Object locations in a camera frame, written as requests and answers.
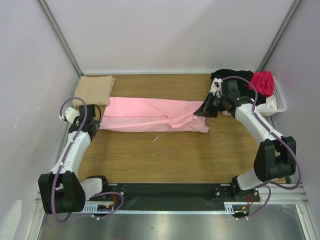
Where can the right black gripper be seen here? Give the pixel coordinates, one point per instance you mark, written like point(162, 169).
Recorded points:
point(208, 108)

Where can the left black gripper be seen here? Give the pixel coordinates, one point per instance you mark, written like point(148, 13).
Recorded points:
point(97, 122)

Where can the pink t shirt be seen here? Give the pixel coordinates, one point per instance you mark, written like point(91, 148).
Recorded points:
point(137, 115)

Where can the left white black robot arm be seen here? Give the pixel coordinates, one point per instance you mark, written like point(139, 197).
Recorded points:
point(60, 189)

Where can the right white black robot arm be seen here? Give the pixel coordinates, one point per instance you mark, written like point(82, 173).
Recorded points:
point(276, 155)

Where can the folded beige t shirt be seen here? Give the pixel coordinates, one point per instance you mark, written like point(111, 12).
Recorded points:
point(95, 90)

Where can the black t shirt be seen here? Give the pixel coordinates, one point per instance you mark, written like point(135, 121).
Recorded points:
point(223, 73)

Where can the crimson red t shirt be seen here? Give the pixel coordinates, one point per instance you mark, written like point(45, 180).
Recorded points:
point(263, 83)

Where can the white t shirt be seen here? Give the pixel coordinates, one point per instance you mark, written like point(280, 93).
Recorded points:
point(263, 102)

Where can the white plastic laundry basket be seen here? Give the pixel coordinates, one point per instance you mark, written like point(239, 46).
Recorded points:
point(278, 100)

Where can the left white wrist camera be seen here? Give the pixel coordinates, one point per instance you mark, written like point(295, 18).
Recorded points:
point(69, 115)

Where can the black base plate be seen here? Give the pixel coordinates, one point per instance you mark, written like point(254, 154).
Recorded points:
point(154, 203)

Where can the grey slotted cable duct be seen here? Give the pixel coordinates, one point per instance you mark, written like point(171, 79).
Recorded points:
point(106, 208)

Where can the aluminium frame rail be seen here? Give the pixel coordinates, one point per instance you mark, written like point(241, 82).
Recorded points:
point(282, 195)

